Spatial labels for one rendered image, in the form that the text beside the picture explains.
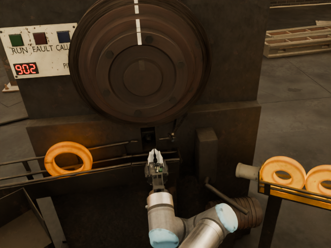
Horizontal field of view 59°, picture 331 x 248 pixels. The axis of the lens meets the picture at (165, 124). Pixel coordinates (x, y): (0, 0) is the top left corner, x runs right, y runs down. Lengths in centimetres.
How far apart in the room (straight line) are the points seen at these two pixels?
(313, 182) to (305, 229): 85
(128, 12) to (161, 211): 62
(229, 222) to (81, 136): 67
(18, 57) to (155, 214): 73
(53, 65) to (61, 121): 23
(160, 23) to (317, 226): 155
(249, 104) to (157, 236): 66
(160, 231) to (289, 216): 120
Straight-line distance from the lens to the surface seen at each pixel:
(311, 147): 263
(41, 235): 118
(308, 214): 207
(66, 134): 124
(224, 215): 94
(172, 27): 91
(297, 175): 116
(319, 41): 478
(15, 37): 115
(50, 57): 114
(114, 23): 91
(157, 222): 97
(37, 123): 127
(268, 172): 118
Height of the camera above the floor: 147
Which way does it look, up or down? 32 degrees down
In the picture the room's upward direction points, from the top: 3 degrees counter-clockwise
